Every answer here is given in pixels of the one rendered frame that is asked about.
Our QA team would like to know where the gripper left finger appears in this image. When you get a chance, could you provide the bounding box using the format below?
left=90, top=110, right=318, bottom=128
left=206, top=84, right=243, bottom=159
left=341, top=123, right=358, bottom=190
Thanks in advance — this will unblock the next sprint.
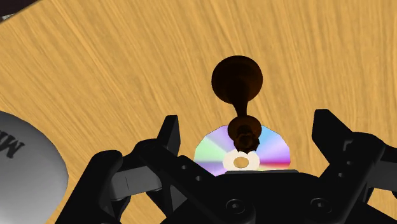
left=55, top=115, right=218, bottom=224

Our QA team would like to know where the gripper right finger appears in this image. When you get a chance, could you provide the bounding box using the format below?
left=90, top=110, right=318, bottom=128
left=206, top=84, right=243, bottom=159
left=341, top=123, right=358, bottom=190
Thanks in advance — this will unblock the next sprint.
left=311, top=108, right=397, bottom=224

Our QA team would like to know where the iridescent compact disc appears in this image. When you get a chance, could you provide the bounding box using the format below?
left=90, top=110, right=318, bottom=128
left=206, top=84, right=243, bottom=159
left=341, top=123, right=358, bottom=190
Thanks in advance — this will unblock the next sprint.
left=193, top=124, right=291, bottom=177

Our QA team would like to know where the white rounded container with lettering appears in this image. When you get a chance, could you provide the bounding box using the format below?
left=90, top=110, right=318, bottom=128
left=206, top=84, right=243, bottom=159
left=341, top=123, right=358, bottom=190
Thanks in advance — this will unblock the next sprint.
left=0, top=110, right=69, bottom=224

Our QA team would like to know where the dark brown wooden pepper mill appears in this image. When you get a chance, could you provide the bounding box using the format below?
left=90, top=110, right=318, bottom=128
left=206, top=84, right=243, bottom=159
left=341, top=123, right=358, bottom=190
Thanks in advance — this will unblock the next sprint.
left=211, top=55, right=264, bottom=155

